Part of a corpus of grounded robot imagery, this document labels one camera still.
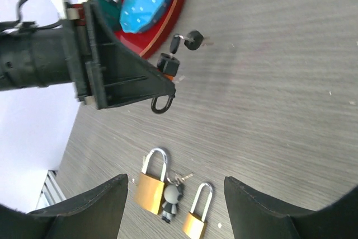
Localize aluminium frame rail front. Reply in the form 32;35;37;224
35;170;66;210

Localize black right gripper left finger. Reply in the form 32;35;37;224
1;174;129;239

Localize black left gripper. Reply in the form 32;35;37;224
63;1;176;110

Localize orange black padlock with keys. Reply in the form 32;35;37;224
150;30;215;114

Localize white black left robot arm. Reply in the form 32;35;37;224
1;0;176;114

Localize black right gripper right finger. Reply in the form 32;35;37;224
224;176;357;238

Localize small brass long-shackle padlock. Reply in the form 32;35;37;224
183;182;214;239

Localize large brass padlock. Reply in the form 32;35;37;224
135;147;168;215

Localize keys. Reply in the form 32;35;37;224
161;173;194;224

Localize red round tray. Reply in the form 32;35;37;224
110;0;185;59

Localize dark green mug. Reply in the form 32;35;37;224
78;0;121;31

